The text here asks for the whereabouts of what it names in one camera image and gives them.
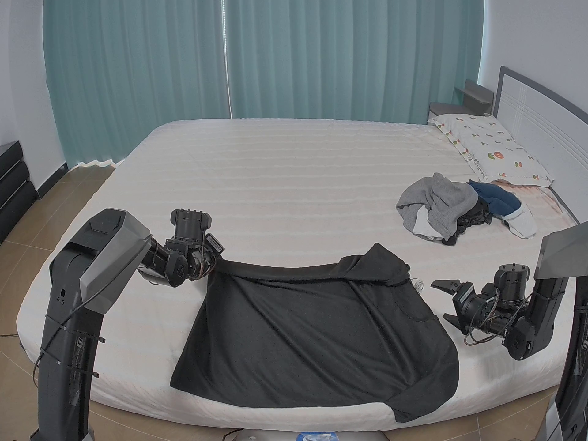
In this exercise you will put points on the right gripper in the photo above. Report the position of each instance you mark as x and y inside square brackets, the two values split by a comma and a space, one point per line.
[475, 310]

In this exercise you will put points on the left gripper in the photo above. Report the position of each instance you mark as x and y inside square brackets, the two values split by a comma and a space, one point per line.
[206, 257]

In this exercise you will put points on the black T-shirt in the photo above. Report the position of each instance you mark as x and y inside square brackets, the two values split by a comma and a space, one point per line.
[298, 338]

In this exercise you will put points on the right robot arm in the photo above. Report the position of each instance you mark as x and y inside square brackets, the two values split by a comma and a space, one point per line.
[551, 292]

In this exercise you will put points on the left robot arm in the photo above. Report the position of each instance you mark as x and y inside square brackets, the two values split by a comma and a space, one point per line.
[115, 241]

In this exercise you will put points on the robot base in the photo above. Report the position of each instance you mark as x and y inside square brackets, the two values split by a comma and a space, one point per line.
[317, 437]

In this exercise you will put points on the pile of clothes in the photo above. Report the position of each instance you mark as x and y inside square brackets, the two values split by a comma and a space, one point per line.
[450, 200]

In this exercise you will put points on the bed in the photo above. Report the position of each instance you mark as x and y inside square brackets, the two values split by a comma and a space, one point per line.
[275, 177]

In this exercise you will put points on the white printed pillow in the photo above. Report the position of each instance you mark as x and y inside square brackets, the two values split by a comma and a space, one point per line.
[491, 145]

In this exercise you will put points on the black chest of drawers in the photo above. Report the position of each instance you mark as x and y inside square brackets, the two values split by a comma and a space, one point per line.
[13, 191]

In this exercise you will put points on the blue-green curtain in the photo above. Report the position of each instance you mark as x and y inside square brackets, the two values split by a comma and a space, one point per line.
[358, 39]
[138, 62]

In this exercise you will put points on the grey bedside table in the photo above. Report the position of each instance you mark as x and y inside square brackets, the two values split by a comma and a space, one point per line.
[477, 97]

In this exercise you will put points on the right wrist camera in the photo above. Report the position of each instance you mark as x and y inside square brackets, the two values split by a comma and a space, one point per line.
[490, 292]

